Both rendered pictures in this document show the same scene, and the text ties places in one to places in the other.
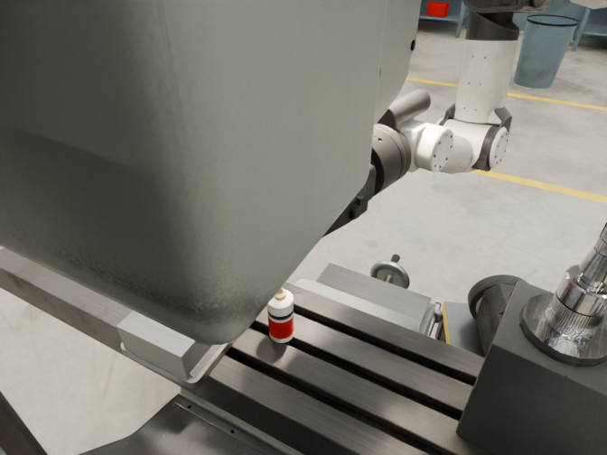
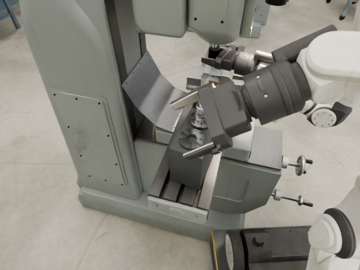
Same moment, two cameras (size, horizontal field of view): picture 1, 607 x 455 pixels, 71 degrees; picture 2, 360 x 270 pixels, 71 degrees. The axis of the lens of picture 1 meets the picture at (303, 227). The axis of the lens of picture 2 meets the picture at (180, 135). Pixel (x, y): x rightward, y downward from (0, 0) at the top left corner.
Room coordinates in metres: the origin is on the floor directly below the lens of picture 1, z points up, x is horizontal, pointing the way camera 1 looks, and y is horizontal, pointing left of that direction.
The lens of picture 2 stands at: (0.09, -0.90, 1.78)
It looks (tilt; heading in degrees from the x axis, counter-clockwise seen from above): 47 degrees down; 78
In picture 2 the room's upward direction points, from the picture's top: straight up
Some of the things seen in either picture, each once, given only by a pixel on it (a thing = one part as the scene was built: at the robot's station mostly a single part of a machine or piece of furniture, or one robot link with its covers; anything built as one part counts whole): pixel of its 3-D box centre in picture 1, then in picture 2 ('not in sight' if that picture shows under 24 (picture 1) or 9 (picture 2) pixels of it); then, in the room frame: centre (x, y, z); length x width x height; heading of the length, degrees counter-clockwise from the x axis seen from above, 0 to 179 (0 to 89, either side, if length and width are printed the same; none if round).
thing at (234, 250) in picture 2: not in sight; (234, 251); (0.43, -0.55, 0.50); 0.20 x 0.05 x 0.20; 81
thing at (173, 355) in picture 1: (220, 273); (221, 77); (0.54, 0.14, 1.01); 0.35 x 0.15 x 0.11; 153
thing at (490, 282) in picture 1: (500, 301); not in sight; (0.96, -0.64, 0.50); 0.20 x 0.05 x 0.20; 81
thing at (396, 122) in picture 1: (402, 138); (261, 67); (0.57, -0.14, 1.25); 0.11 x 0.11 x 0.11; 47
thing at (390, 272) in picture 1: (385, 284); (293, 164); (0.87, -0.23, 0.66); 0.16 x 0.12 x 0.12; 152
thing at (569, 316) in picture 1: (578, 305); (202, 112); (0.30, -0.28, 1.19); 0.05 x 0.05 x 0.06
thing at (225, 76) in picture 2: not in sight; (227, 72); (0.56, 0.13, 1.05); 0.12 x 0.06 x 0.04; 63
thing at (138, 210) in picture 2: not in sight; (166, 185); (0.21, 0.12, 0.10); 1.20 x 0.60 x 0.20; 152
